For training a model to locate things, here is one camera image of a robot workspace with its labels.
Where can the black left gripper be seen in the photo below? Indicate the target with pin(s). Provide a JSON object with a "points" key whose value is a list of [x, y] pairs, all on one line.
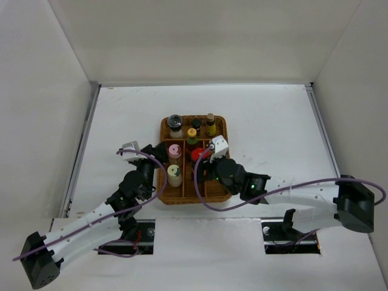
{"points": [[157, 152]]}

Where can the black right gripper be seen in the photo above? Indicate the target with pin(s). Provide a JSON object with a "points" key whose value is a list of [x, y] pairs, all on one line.
{"points": [[205, 165]]}

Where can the pink cap spice shaker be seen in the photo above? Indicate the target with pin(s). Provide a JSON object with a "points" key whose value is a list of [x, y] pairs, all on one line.
{"points": [[175, 154]]}

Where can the red cap dark sauce jar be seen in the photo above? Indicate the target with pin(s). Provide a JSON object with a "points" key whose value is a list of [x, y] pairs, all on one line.
{"points": [[195, 154]]}

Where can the yellow cap spice shaker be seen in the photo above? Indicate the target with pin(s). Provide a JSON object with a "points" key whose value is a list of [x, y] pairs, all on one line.
{"points": [[174, 175]]}

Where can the green label red sauce bottle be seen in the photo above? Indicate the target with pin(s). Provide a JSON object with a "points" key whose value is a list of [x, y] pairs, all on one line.
{"points": [[192, 139]]}

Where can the salt grinder black top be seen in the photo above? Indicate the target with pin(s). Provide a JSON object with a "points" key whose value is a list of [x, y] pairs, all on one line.
{"points": [[174, 123]]}

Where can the yellow label brown bottle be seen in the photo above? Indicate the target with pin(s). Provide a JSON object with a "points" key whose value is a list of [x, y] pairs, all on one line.
{"points": [[210, 124]]}

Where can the small black cap pepper shaker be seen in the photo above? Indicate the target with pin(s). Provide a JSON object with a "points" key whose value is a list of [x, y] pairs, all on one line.
{"points": [[196, 124]]}

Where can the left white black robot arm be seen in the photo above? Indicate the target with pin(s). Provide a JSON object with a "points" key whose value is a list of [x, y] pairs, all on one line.
{"points": [[44, 256]]}

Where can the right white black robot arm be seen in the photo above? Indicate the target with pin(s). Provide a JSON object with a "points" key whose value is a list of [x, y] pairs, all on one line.
{"points": [[323, 203]]}

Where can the brown wicker divided basket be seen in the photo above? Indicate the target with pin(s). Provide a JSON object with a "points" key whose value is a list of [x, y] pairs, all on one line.
{"points": [[211, 191]]}

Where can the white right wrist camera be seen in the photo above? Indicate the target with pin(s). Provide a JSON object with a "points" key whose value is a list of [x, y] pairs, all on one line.
{"points": [[219, 146]]}

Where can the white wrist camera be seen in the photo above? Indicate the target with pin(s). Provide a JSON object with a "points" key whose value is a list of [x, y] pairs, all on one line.
{"points": [[130, 152], [219, 146]]}

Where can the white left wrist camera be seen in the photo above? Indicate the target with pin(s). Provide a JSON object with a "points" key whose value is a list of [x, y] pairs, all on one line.
{"points": [[130, 152]]}

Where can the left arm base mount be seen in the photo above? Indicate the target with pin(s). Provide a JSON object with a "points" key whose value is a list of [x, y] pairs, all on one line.
{"points": [[139, 241]]}

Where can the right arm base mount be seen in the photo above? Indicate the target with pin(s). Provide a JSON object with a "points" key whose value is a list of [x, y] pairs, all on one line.
{"points": [[279, 241]]}

